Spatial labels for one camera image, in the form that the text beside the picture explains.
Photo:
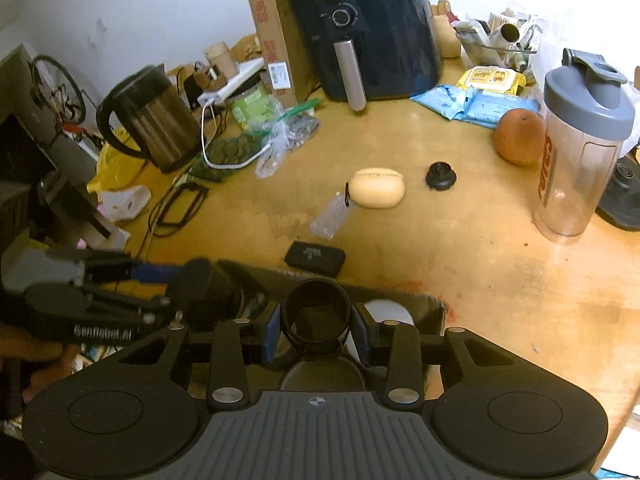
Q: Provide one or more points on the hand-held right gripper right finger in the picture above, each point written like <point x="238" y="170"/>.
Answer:
<point x="361" y="334"/>

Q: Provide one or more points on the white plastic bag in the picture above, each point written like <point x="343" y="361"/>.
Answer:
<point x="122" y="204"/>

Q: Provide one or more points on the dark green dried food bag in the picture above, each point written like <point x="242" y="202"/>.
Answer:
<point x="227" y="152"/>

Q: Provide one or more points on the brown paper cup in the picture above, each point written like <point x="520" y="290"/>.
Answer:
<point x="222" y="60"/>

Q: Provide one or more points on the black blender base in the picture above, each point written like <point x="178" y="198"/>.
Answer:
<point x="622" y="190"/>

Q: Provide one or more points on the person's left hand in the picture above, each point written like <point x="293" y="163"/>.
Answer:
<point x="30" y="352"/>

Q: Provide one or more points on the yellow wipes packet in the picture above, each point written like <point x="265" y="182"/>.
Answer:
<point x="492" y="80"/>

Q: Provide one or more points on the small clear plastic bag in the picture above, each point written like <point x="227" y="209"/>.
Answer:
<point x="331" y="215"/>

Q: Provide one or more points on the black and silver tumbler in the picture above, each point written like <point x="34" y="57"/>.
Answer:
<point x="75" y="210"/>

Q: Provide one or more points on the glass bowl of clutter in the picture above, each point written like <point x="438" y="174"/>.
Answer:
<point x="500" y="40"/>

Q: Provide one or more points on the clear shaker bottle grey lid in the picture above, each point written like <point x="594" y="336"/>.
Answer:
<point x="580" y="160"/>

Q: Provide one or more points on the steel electric kettle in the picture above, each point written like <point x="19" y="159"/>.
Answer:
<point x="155" y="120"/>

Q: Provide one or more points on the white lidded jar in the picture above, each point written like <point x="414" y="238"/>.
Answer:
<point x="390" y="312"/>

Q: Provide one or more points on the yellow plastic bag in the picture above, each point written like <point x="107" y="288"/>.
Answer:
<point x="112" y="167"/>

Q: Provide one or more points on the green printed plastic bag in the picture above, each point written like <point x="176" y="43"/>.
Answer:
<point x="255" y="107"/>

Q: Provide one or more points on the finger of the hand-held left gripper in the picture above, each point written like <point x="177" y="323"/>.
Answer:
<point x="150" y="272"/>
<point x="130" y="306"/>

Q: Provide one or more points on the blue wipes packet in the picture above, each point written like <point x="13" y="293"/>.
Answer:
<point x="475" y="105"/>

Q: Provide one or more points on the black cylindrical cup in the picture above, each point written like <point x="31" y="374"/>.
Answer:
<point x="316" y="320"/>

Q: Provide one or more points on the small black cap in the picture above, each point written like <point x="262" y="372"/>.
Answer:
<point x="441" y="176"/>

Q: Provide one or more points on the black case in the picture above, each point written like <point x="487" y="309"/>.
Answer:
<point x="315" y="259"/>

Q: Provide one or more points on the tall cardboard carton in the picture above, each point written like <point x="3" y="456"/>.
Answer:
<point x="270" y="35"/>

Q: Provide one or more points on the cardboard box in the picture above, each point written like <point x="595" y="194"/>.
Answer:
<point x="425" y="310"/>

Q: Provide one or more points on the orange fruit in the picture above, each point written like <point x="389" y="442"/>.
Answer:
<point x="519" y="137"/>

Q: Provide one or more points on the dark blue air fryer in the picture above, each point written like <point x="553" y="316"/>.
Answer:
<point x="375" y="35"/>

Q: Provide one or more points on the beige oval case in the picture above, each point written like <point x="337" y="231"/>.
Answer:
<point x="376" y="187"/>

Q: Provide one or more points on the white power strip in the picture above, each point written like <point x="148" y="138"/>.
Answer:
<point x="235" y="82"/>

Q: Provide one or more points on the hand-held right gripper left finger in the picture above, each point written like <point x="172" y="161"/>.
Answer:
<point x="272" y="335"/>

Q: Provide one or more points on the bicycle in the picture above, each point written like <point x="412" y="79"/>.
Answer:
<point x="57" y="90"/>

